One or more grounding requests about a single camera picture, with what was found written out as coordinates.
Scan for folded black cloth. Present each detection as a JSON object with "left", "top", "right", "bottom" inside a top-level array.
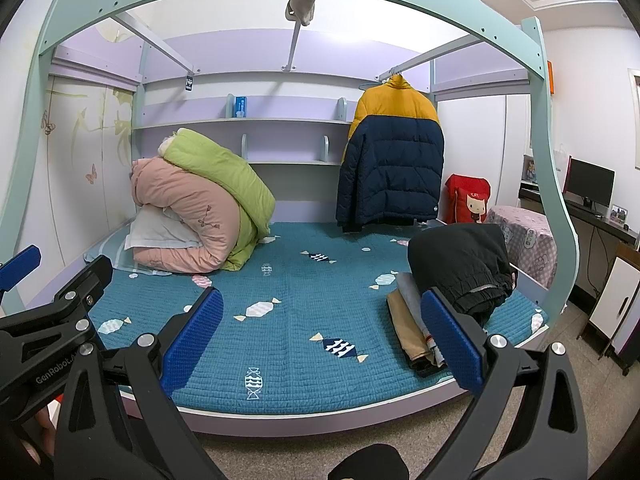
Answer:
[{"left": 407, "top": 355, "right": 451, "bottom": 378}]

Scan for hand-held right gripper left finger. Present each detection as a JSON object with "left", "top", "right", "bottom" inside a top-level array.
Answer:
[{"left": 54, "top": 287, "right": 226, "bottom": 480}]

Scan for yellow and navy puffer jacket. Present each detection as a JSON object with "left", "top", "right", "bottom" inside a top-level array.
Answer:
[{"left": 335, "top": 74, "right": 446, "bottom": 234}]

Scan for white paper bag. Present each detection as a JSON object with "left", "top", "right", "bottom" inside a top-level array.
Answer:
[{"left": 551, "top": 144, "right": 571, "bottom": 193}]

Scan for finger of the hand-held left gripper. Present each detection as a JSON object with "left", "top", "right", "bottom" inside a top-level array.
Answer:
[
  {"left": 0, "top": 256, "right": 113, "bottom": 341},
  {"left": 0, "top": 245, "right": 42, "bottom": 292}
]

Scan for table with pink tablecloth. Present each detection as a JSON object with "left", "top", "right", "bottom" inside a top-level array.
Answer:
[{"left": 484, "top": 205, "right": 558, "bottom": 291}]

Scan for lavender wall shelf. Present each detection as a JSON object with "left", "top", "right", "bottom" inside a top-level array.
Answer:
[{"left": 131, "top": 35, "right": 436, "bottom": 226}]

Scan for folded grey cloth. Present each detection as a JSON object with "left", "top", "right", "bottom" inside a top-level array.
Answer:
[{"left": 397, "top": 272, "right": 446, "bottom": 366}]

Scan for green quilt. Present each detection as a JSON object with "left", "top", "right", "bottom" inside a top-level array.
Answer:
[{"left": 159, "top": 127, "right": 277, "bottom": 272}]

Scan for folded tan pants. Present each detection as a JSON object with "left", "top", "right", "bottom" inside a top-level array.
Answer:
[{"left": 386, "top": 290, "right": 436, "bottom": 363}]

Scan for red cartoon bag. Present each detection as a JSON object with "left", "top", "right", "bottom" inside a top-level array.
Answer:
[{"left": 444, "top": 174, "right": 492, "bottom": 226}]

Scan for person's left hand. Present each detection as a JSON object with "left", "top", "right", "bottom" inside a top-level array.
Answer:
[{"left": 20, "top": 402, "right": 58, "bottom": 466}]

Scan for white pillow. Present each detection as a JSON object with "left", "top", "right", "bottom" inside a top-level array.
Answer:
[{"left": 124, "top": 205, "right": 206, "bottom": 252}]

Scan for teal striped pillow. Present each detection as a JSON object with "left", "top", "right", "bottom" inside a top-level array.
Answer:
[{"left": 82, "top": 225, "right": 173, "bottom": 277}]

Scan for dark desk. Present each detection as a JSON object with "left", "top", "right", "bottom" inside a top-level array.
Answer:
[{"left": 517, "top": 180, "right": 640, "bottom": 311}]

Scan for pink quilt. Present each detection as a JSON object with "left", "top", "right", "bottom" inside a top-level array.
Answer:
[{"left": 131, "top": 157, "right": 246, "bottom": 275}]

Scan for black hooded jacket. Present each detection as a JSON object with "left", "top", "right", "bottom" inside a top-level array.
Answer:
[{"left": 407, "top": 223, "right": 518, "bottom": 328}]

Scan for grey cloth on rail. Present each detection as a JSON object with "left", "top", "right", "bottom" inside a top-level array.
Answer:
[{"left": 285, "top": 0, "right": 319, "bottom": 27}]

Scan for white cabinet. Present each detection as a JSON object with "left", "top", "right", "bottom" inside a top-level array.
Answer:
[{"left": 587, "top": 245, "right": 640, "bottom": 376}]

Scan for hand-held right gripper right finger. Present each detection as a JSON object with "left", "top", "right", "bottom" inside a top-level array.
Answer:
[{"left": 421, "top": 287, "right": 586, "bottom": 480}]

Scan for black computer monitor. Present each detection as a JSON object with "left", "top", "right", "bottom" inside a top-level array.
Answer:
[{"left": 565, "top": 158, "right": 616, "bottom": 213}]

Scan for teal quilted bed mat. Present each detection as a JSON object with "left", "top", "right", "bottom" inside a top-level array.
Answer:
[{"left": 82, "top": 221, "right": 550, "bottom": 416}]

